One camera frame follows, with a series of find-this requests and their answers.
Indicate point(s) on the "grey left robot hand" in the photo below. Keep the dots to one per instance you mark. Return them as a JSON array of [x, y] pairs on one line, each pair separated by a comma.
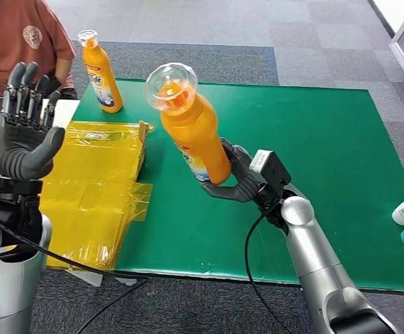
[[20, 147]]

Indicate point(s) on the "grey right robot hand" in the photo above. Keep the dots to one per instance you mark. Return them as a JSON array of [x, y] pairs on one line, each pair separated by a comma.
[[242, 166]]

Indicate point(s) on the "orange detergent bottle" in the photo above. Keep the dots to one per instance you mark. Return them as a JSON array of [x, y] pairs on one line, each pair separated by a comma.
[[198, 138], [102, 78]]

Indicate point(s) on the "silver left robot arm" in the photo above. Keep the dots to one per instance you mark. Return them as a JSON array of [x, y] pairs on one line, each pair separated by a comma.
[[7, 286]]

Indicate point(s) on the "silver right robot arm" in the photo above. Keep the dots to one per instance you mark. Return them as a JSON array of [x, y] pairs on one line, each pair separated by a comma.
[[313, 258]]

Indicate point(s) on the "black handheld device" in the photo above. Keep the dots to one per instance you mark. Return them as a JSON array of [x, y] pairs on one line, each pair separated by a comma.
[[54, 85]]

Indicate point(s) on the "green table mat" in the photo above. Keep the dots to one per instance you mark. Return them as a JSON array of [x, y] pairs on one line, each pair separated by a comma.
[[310, 129]]

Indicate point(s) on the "seated person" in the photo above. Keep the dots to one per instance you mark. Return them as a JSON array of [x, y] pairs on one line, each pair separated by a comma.
[[24, 27]]

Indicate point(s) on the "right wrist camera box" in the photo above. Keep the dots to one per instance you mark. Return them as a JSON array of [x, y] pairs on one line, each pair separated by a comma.
[[273, 173]]

